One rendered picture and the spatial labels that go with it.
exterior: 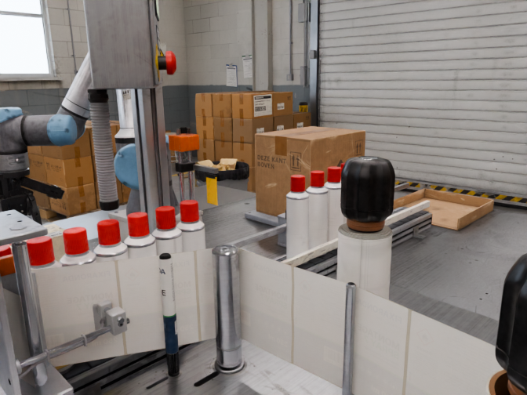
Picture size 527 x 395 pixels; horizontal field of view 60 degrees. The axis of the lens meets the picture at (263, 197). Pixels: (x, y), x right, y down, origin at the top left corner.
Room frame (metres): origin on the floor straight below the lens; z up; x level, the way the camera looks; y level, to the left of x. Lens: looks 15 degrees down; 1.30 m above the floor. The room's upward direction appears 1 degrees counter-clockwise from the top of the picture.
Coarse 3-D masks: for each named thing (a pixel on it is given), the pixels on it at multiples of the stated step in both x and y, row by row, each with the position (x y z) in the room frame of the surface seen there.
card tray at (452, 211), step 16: (416, 192) 1.68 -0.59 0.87; (432, 192) 1.70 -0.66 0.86; (448, 192) 1.66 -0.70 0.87; (432, 208) 1.56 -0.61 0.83; (448, 208) 1.56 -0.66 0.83; (464, 208) 1.56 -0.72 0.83; (480, 208) 1.45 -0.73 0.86; (432, 224) 1.39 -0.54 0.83; (448, 224) 1.38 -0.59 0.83; (464, 224) 1.37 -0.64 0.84
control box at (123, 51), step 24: (96, 0) 0.72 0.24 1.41; (120, 0) 0.73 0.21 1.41; (144, 0) 0.74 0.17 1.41; (96, 24) 0.72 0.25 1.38; (120, 24) 0.73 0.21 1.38; (144, 24) 0.74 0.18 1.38; (96, 48) 0.72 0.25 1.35; (120, 48) 0.73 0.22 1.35; (144, 48) 0.74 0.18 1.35; (96, 72) 0.72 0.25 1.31; (120, 72) 0.73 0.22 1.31; (144, 72) 0.73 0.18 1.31
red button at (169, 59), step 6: (168, 54) 0.76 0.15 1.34; (174, 54) 0.77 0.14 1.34; (162, 60) 0.76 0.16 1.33; (168, 60) 0.76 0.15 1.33; (174, 60) 0.76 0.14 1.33; (162, 66) 0.76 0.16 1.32; (168, 66) 0.76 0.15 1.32; (174, 66) 0.76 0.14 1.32; (168, 72) 0.76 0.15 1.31; (174, 72) 0.77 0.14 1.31
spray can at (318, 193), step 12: (312, 180) 1.03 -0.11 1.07; (324, 180) 1.03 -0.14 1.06; (312, 192) 1.02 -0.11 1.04; (324, 192) 1.02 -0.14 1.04; (312, 204) 1.02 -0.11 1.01; (324, 204) 1.02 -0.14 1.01; (312, 216) 1.02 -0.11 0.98; (324, 216) 1.02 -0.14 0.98; (312, 228) 1.02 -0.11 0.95; (324, 228) 1.02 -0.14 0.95; (312, 240) 1.02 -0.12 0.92; (324, 240) 1.02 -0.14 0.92
